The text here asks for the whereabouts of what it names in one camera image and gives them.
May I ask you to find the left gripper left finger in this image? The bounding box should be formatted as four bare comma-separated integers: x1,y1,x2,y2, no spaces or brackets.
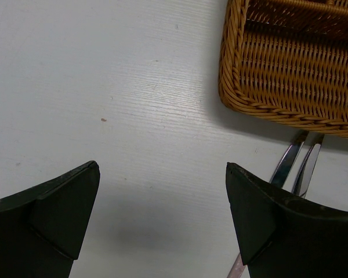
0,161,100,277

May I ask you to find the wicker cutlery tray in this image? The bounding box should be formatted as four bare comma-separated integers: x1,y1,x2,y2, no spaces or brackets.
218,1,348,138

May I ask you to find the green handled knife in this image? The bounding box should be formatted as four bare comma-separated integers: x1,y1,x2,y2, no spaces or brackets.
292,134,324,198

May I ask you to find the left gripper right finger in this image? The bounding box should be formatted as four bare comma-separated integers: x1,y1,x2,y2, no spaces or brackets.
226,163,348,277

